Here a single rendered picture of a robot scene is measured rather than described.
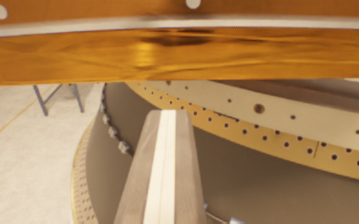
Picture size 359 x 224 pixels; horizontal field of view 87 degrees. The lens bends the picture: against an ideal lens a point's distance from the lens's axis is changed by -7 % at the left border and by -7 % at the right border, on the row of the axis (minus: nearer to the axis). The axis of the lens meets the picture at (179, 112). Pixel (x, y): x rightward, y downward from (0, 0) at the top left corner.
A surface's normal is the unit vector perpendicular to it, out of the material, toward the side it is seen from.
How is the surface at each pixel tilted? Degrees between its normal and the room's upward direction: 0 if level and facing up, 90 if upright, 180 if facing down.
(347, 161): 62
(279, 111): 90
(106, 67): 90
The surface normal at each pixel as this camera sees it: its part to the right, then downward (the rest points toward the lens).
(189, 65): 0.01, 0.51
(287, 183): -0.44, 0.00
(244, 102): -0.57, 0.43
